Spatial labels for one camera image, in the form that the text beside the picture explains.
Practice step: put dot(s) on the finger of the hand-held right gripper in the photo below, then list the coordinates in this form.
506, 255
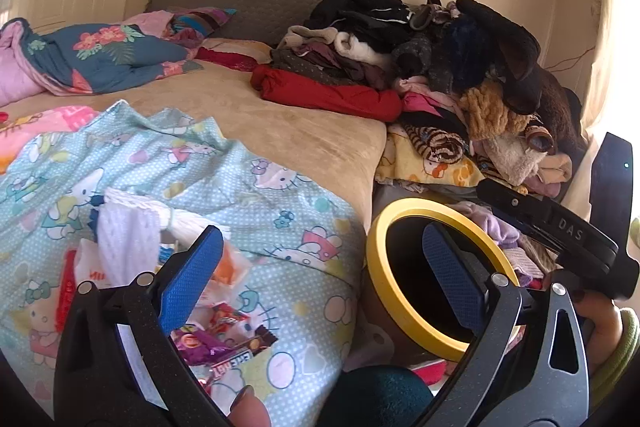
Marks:
550, 224

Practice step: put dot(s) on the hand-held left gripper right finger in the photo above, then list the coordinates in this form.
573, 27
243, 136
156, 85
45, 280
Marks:
450, 277

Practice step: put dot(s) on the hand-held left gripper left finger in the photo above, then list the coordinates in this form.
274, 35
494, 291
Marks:
192, 277

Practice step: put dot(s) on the yellow rimmed black trash bin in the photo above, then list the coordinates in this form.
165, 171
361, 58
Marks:
390, 277

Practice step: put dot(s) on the pile of snack wrappers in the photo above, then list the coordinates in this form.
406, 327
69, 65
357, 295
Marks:
220, 342

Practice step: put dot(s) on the person's right forearm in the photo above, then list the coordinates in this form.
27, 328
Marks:
625, 347

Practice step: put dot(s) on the person's right hand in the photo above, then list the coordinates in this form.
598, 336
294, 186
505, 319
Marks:
602, 327

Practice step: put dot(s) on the person's left hand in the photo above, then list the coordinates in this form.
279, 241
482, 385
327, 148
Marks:
250, 409

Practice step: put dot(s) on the lilac fleece garment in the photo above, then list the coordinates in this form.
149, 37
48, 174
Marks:
495, 232

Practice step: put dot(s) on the light blue printed blanket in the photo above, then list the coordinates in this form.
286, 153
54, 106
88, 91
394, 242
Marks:
280, 207

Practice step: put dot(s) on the yellow printed blanket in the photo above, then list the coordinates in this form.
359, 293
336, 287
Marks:
425, 167

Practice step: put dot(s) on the cream curtain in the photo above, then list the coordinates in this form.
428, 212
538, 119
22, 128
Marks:
610, 57

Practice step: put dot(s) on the dark teal cloth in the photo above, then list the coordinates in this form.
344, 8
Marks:
375, 397

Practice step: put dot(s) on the beige bed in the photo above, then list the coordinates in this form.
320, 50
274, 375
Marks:
300, 132

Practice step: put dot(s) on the pile of folded clothes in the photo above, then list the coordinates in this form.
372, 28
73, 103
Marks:
450, 47

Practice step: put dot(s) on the pink printed cloth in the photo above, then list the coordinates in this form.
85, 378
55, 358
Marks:
45, 127

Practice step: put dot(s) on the red lace cloth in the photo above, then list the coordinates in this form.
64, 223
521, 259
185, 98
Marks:
225, 58

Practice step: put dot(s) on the red garment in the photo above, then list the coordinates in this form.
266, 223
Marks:
320, 94

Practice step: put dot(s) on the blue floral quilt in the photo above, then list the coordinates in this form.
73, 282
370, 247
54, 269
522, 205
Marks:
100, 57

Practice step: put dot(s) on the striped purple cloth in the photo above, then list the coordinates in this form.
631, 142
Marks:
200, 22

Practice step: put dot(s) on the grey headboard cushion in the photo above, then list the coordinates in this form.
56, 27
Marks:
250, 2

